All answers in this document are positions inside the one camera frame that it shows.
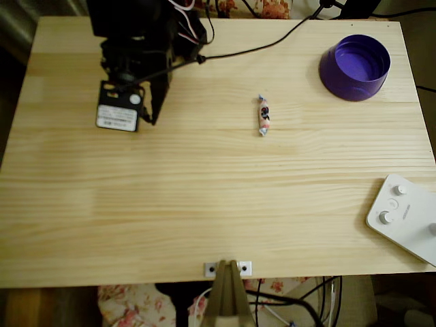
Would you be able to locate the candy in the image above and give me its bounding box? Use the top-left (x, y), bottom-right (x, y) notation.
top-left (253, 94), bottom-right (273, 138)

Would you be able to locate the purple bowl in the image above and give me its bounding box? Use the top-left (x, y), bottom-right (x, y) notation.
top-left (318, 33), bottom-right (392, 102)

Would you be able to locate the floral fabric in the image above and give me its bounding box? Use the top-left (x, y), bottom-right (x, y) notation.
top-left (97, 276), bottom-right (313, 327)
top-left (214, 0), bottom-right (294, 20)

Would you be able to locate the black device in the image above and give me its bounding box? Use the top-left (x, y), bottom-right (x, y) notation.
top-left (340, 0), bottom-right (383, 20)

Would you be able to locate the white control box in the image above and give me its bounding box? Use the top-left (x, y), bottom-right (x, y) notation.
top-left (365, 173), bottom-right (436, 268)

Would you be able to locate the black camera box with label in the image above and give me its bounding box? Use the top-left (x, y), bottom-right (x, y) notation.
top-left (95, 80), bottom-right (146, 133)

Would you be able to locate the black camera cable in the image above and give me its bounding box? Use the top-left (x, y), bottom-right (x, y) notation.
top-left (134, 0), bottom-right (345, 86)

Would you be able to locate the aluminium corner bracket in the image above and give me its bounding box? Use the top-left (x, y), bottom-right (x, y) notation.
top-left (203, 260), bottom-right (253, 277)

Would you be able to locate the white cable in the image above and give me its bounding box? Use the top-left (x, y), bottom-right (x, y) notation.
top-left (188, 287), bottom-right (214, 320)

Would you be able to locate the thick black cable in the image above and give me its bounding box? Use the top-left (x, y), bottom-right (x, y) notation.
top-left (245, 289), bottom-right (326, 327)

